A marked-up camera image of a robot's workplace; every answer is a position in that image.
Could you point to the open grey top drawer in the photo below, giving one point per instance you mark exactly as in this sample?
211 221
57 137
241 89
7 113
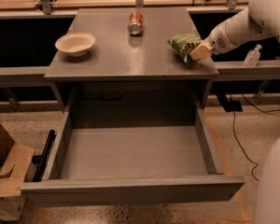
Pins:
132 147

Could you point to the orange soda can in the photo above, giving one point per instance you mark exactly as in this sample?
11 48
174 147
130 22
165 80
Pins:
135 24

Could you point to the black drawer slide rail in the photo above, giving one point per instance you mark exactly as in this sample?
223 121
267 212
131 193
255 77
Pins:
41 160

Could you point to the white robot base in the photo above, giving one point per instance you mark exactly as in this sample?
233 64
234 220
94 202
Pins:
267 208

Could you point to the grey cabinet with counter top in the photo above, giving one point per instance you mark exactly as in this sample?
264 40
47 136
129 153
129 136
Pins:
131 81

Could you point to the green jalapeno chip bag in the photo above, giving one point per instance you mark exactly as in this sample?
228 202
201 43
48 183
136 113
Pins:
183 45

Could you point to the black table foot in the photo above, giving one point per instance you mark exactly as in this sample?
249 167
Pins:
228 104

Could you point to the clear hand sanitizer bottle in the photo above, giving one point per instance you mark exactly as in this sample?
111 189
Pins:
253 56

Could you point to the brown cardboard box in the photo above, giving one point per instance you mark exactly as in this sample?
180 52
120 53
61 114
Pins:
15 168

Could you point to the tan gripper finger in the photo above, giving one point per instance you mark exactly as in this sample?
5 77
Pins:
203 51

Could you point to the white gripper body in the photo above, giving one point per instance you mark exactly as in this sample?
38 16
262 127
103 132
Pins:
218 43

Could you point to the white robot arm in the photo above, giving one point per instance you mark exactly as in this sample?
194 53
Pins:
261 19

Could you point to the white paper bowl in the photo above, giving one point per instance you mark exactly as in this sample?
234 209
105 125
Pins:
75 44

